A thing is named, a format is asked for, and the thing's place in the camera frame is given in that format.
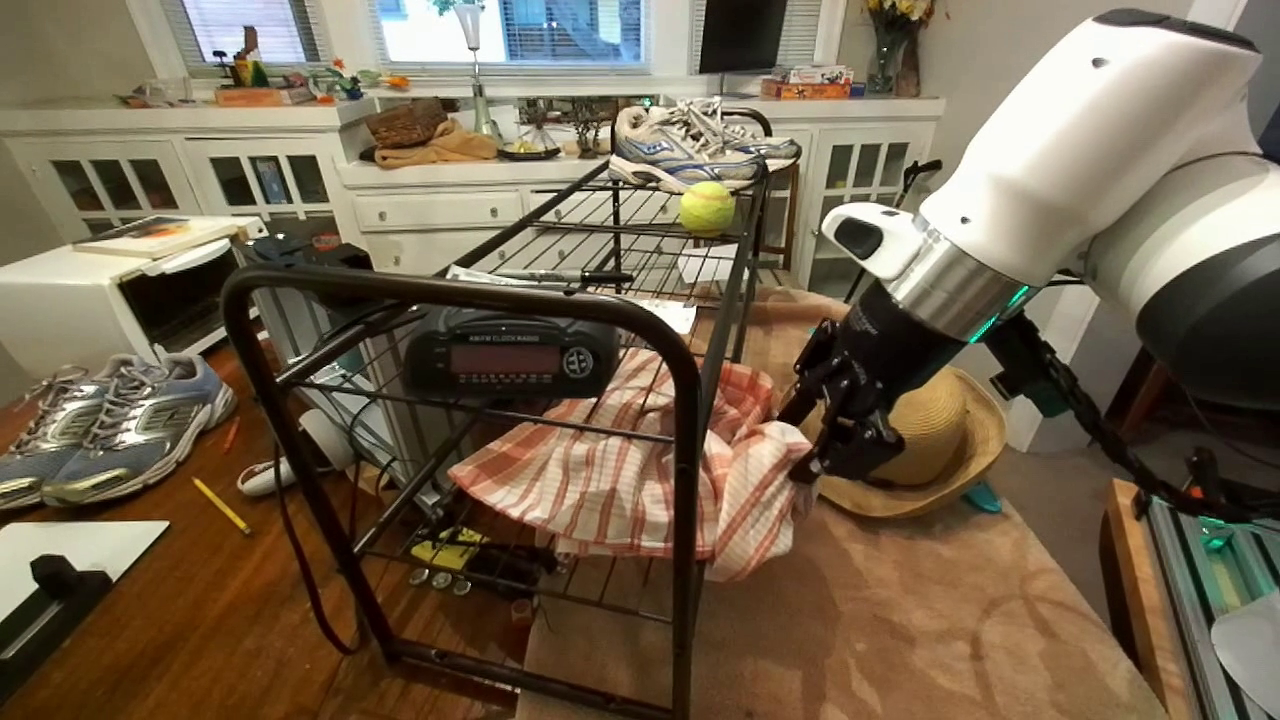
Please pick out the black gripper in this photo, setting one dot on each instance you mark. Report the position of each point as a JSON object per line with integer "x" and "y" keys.
{"x": 856, "y": 371}

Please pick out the orange and white striped towel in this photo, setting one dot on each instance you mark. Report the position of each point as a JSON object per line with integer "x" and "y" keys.
{"x": 600, "y": 475}

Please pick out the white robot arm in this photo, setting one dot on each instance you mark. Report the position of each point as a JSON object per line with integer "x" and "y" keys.
{"x": 1131, "y": 154}

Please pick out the white sneaker on rack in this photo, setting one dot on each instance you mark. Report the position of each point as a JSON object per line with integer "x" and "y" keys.
{"x": 671, "y": 146}

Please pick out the black metal shoe rack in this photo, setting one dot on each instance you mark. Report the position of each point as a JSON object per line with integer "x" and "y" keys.
{"x": 590, "y": 318}

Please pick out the woven straw hat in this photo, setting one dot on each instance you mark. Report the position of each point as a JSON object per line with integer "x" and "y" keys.
{"x": 955, "y": 432}

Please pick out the white cabinet sideboard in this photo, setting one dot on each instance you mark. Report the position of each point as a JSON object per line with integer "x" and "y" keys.
{"x": 96, "y": 165}

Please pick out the green tennis ball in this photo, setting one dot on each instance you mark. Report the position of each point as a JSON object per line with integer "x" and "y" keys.
{"x": 704, "y": 210}

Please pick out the tan carpet mat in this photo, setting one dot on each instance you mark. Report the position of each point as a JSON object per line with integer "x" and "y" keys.
{"x": 935, "y": 617}

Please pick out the black clock radio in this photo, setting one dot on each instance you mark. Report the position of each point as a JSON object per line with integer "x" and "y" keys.
{"x": 490, "y": 352}

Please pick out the dark vase with flowers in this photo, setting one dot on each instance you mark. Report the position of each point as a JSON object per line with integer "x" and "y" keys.
{"x": 899, "y": 25}

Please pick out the yellow black tool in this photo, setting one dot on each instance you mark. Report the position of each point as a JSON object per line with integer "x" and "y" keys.
{"x": 467, "y": 559}

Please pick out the brown woven basket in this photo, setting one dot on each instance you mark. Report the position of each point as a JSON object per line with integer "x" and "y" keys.
{"x": 407, "y": 127}

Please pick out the white computer mouse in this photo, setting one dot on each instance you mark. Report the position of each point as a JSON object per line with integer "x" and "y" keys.
{"x": 267, "y": 476}

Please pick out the yellow pencil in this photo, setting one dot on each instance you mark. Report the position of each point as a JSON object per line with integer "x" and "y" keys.
{"x": 223, "y": 506}

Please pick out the grey blue sneaker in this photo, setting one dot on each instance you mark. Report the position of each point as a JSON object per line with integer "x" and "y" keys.
{"x": 145, "y": 431}

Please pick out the white toaster oven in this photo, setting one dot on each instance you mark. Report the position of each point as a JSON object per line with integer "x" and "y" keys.
{"x": 141, "y": 289}

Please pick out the grey sneaker at edge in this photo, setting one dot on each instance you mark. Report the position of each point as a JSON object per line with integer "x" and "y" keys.
{"x": 66, "y": 411}

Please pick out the white paper sheet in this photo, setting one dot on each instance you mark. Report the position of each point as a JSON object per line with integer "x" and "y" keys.
{"x": 89, "y": 547}

